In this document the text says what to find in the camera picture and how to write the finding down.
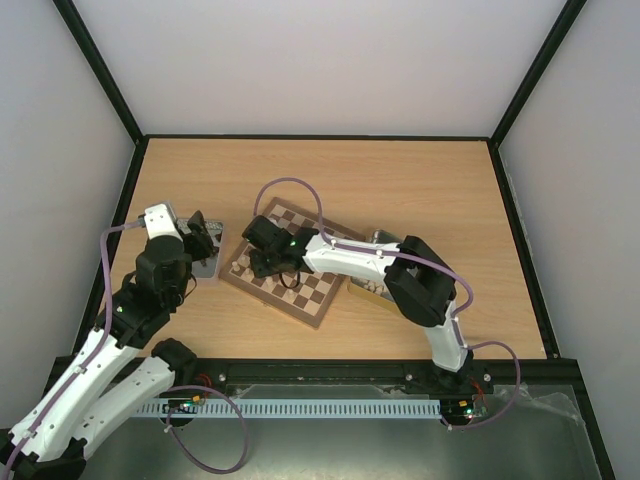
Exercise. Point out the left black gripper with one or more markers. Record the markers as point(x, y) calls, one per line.
point(200, 237)

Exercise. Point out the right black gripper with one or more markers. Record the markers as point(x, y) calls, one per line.
point(263, 245)

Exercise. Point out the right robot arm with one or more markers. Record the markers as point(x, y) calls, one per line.
point(426, 291)

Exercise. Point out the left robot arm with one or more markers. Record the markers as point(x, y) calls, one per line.
point(87, 404)

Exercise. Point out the dark brown chess pieces pile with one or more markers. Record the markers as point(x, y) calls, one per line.
point(209, 248)

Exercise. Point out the wooden chess board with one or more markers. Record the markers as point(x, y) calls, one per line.
point(314, 292)

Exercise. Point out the pink tin tray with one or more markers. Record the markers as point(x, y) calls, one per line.
point(207, 271)

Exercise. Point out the gold tin tray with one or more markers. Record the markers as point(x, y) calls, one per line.
point(385, 301)

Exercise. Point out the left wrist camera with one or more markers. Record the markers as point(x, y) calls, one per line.
point(160, 220)

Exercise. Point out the light blue cable duct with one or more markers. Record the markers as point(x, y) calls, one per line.
point(297, 409)

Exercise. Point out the black aluminium frame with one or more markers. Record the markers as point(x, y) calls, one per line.
point(553, 370)

